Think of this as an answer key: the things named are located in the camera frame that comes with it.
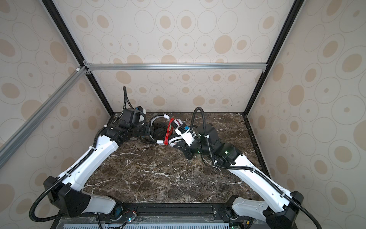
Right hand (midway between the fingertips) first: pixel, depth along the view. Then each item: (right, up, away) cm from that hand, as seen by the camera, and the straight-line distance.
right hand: (177, 145), depth 66 cm
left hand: (-12, +9, +10) cm, 18 cm away
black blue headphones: (-16, +9, +34) cm, 39 cm away
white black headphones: (-2, +2, +2) cm, 4 cm away
